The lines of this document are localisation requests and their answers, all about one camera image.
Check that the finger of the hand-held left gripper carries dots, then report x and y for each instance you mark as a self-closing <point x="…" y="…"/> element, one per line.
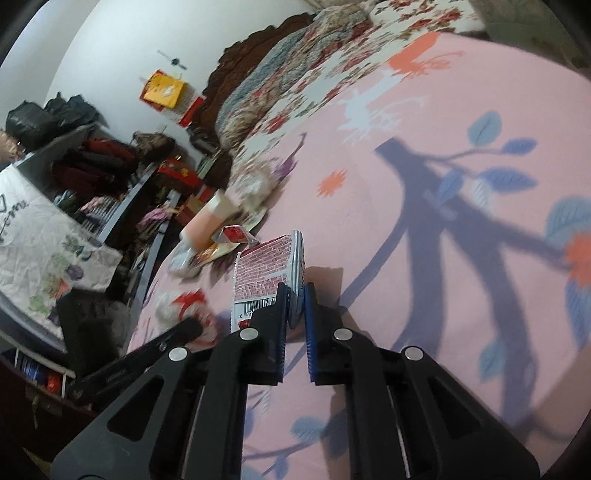
<point x="152" y="350"/>

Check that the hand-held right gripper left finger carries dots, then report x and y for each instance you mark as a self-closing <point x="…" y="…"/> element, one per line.
<point x="270" y="337"/>

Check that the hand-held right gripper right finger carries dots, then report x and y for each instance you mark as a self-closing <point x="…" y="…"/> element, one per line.
<point x="310" y="332"/>

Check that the white plastic bag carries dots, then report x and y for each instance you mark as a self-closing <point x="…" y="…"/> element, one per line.
<point x="184" y="309"/>

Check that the red brick pattern packet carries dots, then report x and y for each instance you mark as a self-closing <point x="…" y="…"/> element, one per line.
<point x="263" y="267"/>

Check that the clear plastic bottle white label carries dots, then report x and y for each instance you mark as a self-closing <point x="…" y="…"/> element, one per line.
<point x="182" y="263"/>

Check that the clear orange snack wrapper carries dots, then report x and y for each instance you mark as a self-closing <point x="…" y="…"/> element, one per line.
<point x="212" y="254"/>

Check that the red white wrapper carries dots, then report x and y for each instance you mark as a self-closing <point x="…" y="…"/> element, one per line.
<point x="233" y="233"/>

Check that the peach bottle white cap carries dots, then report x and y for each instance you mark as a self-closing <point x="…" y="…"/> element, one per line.
<point x="207" y="221"/>

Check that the pink folded cloth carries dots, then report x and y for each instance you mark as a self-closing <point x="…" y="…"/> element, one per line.
<point x="154" y="217"/>

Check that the dark wooden cabinet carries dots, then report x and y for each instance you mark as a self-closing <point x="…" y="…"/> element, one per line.
<point x="27" y="424"/>

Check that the red paper bag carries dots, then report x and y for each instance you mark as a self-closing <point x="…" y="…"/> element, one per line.
<point x="191" y="207"/>

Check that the white printed cloth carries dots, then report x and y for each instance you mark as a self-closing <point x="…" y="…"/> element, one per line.
<point x="41" y="240"/>

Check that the grey metal shelf rack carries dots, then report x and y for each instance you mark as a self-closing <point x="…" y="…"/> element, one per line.
<point x="134" y="194"/>

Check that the dark wooden nightstand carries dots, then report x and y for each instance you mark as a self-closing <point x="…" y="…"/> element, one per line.
<point x="217" y="170"/>

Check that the red gift bag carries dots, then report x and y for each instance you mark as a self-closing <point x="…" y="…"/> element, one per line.
<point x="178" y="177"/>

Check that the brown handbag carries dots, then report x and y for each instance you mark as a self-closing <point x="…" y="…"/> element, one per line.
<point x="154" y="145"/>

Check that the pink printed tablecloth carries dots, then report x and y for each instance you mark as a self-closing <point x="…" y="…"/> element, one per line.
<point x="415" y="138"/>

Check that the carved wooden headboard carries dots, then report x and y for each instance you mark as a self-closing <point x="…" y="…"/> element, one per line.
<point x="221" y="87"/>

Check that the black bag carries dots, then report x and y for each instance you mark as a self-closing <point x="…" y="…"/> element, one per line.
<point x="32" y="120"/>

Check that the floral patchwork quilt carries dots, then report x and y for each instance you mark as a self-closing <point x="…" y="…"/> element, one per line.
<point x="286" y="69"/>

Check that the yellow paper bag on wall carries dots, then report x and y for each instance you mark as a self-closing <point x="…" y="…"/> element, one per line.
<point x="164" y="90"/>

